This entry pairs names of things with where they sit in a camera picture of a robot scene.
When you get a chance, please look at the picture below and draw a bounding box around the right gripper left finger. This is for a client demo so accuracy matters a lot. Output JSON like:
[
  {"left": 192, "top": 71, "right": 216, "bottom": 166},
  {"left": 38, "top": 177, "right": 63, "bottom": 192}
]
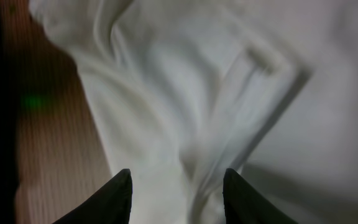
[{"left": 53, "top": 169, "right": 132, "bottom": 224}]

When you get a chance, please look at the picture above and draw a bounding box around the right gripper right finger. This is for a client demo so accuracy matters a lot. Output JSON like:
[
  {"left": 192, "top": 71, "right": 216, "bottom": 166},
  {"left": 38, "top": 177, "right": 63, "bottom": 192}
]
[{"left": 223, "top": 168, "right": 296, "bottom": 224}]

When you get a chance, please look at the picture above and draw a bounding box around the white robot print t-shirt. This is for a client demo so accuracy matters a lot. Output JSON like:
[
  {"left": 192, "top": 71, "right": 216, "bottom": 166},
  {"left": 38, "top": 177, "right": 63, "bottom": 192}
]
[{"left": 29, "top": 0, "right": 358, "bottom": 223}]

